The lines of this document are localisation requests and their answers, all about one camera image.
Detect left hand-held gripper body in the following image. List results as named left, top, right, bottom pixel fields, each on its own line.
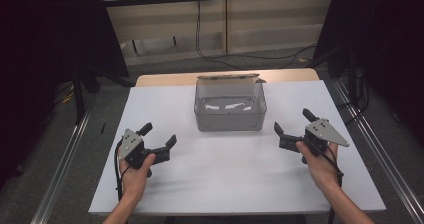
left=118, top=127, right=172, bottom=179

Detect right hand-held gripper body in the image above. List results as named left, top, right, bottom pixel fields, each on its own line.
left=278, top=117, right=351, bottom=165

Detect grey clear storage box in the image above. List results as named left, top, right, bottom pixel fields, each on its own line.
left=193, top=78, right=268, bottom=133

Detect person's left hand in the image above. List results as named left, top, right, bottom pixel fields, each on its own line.
left=119, top=153, right=157, bottom=202

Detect person's right hand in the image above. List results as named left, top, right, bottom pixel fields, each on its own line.
left=295, top=140, right=343, bottom=192

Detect wooden table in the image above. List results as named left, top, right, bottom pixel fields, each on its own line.
left=134, top=67, right=321, bottom=88

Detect white table sheet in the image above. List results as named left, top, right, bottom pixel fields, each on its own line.
left=88, top=80, right=387, bottom=217

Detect black curtain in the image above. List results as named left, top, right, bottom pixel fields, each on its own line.
left=0, top=0, right=131, bottom=192
left=313, top=0, right=424, bottom=147

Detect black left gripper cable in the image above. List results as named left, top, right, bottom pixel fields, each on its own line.
left=113, top=139, right=131, bottom=202

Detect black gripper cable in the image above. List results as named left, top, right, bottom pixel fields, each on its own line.
left=113, top=139, right=131, bottom=202
left=313, top=140, right=345, bottom=224

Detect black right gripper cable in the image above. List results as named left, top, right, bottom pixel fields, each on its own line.
left=313, top=140, right=345, bottom=224

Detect black floor cables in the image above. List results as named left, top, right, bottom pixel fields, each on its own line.
left=335, top=67, right=372, bottom=127

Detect aluminium floor rail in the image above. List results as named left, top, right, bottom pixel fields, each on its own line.
left=29, top=107, right=95, bottom=224
left=332, top=78, right=424, bottom=224

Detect black stand post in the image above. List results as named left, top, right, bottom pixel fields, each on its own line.
left=72, top=62, right=87, bottom=126

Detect black hanging power cable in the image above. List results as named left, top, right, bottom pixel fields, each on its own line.
left=194, top=0, right=318, bottom=70

